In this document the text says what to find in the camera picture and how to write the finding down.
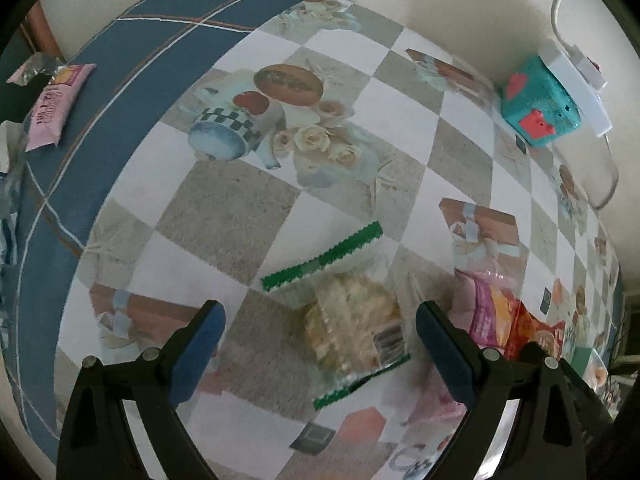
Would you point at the brown wooden board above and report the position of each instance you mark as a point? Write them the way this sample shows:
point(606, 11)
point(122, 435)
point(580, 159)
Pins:
point(42, 30)

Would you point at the printed checkered tablecloth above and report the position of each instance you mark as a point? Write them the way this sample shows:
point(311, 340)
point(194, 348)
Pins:
point(225, 200)

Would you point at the red snack packet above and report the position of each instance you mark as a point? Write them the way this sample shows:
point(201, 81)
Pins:
point(542, 332)

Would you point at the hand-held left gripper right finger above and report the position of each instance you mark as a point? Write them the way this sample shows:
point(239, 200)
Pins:
point(445, 355)

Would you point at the white power strip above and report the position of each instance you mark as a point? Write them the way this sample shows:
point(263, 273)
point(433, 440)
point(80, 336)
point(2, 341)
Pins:
point(575, 85)

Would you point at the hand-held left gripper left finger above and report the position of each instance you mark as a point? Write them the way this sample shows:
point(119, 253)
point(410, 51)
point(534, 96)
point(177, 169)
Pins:
point(200, 350)

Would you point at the magenta and orange snack packet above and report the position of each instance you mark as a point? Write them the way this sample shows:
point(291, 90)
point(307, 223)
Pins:
point(482, 305)

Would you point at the clear cracker packet green edges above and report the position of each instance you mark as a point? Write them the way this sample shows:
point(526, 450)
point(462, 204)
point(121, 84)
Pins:
point(350, 320)

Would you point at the teal toy box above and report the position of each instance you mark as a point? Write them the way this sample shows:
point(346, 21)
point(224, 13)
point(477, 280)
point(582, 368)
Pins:
point(545, 95)

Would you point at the pink snack packet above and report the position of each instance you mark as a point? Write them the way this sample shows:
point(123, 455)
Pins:
point(52, 110)

